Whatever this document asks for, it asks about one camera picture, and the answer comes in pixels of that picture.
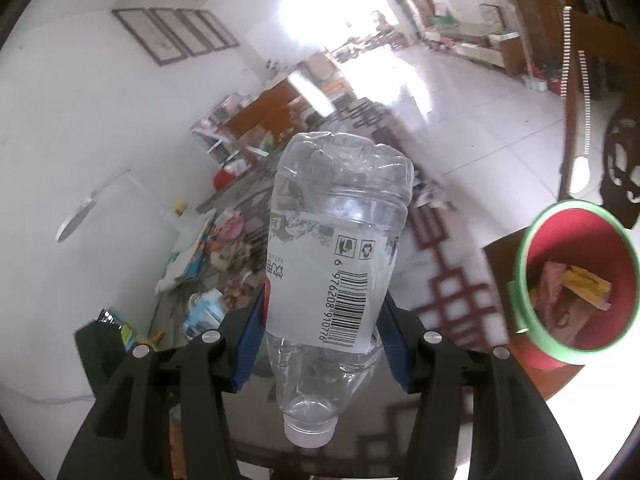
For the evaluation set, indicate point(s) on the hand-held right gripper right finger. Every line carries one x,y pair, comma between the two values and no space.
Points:
397,340

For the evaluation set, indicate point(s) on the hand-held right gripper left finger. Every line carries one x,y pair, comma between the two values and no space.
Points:
250,340

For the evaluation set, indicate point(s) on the blue white carton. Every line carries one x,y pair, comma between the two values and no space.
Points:
205,312

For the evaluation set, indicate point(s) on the pile of pink wrappers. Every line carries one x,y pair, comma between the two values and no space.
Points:
235,255

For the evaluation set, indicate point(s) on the clear plastic bottle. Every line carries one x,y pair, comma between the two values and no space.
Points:
325,270

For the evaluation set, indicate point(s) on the yellow cardboard box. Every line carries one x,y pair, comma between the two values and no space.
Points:
587,285

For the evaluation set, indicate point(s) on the red bin with green rim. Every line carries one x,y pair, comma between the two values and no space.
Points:
575,240

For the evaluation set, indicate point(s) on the stack of papers and books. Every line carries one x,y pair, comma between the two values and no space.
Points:
187,255

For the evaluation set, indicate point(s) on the white pen holder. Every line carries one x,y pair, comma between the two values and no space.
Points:
181,215

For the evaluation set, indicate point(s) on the white book rack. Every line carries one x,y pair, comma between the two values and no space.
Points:
220,120

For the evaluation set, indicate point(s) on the wooden bench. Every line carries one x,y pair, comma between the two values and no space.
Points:
270,110

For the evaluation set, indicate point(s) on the carved wooden chair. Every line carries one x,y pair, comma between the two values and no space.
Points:
622,160

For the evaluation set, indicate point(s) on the small red bucket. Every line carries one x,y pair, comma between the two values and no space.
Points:
556,84

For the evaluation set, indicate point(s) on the wooden television cabinet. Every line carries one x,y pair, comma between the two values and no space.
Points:
475,47

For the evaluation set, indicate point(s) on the dark framed wall picture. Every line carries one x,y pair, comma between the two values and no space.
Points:
220,29
180,30
150,35
202,30

